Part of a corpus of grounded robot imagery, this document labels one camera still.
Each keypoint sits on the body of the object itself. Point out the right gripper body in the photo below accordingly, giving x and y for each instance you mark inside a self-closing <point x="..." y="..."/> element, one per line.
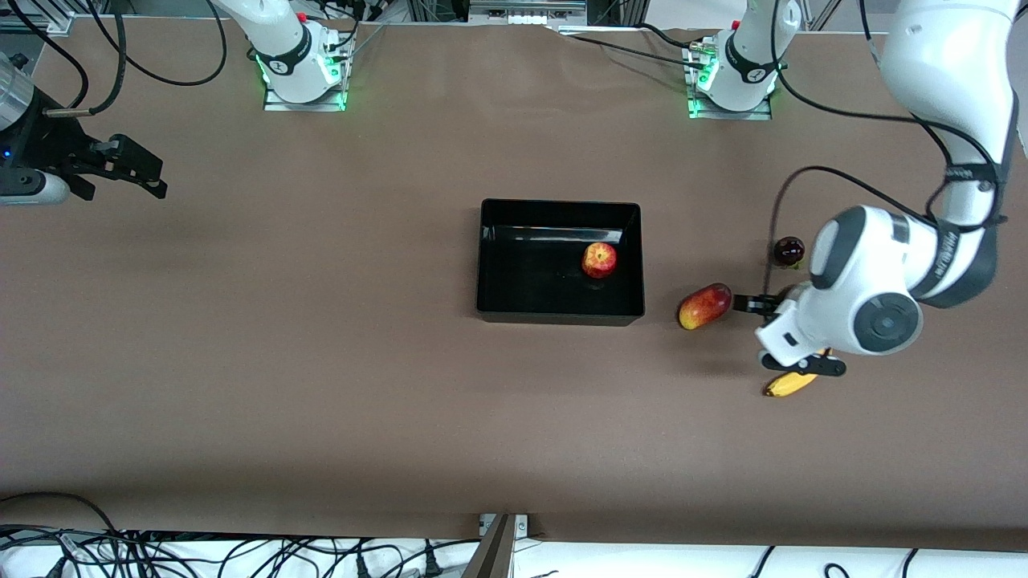
<point x="50" y="147"/>

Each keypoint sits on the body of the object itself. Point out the dark purple mangosteen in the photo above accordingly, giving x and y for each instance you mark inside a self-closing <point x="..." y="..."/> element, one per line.
<point x="788" y="251"/>

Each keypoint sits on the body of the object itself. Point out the red yellow apple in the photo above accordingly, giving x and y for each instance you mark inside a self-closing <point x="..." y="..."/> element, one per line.
<point x="599" y="261"/>

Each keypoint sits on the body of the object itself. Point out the red yellow mango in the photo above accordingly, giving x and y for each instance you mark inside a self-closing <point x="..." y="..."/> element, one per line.
<point x="705" y="306"/>

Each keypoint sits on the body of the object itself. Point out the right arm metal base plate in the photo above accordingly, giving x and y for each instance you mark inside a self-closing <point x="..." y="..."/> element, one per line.
<point x="305" y="106"/>

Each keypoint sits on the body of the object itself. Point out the white power strip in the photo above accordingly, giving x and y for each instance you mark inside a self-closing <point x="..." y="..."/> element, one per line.
<point x="526" y="16"/>

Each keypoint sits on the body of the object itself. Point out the small metal bracket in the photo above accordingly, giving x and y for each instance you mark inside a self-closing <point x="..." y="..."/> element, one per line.
<point x="520" y="526"/>

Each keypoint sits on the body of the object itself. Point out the yellow banana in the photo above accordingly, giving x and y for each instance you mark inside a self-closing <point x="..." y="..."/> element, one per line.
<point x="787" y="387"/>

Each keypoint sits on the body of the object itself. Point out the aluminium profile post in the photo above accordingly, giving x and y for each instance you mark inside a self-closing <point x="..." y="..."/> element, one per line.
<point x="491" y="554"/>

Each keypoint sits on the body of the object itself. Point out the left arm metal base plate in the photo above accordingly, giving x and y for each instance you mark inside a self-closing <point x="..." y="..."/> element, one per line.
<point x="731" y="115"/>

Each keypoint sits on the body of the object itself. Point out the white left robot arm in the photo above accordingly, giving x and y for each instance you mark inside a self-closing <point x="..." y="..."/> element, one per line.
<point x="883" y="281"/>

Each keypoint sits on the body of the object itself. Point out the black plastic box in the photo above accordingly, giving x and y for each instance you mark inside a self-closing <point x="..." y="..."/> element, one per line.
<point x="530" y="281"/>

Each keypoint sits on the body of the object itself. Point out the brown table cover sheet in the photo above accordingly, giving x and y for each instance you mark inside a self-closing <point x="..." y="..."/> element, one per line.
<point x="514" y="401"/>

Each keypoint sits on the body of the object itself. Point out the aluminium frame rail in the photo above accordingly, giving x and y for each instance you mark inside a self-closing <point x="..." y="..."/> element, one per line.
<point x="32" y="20"/>

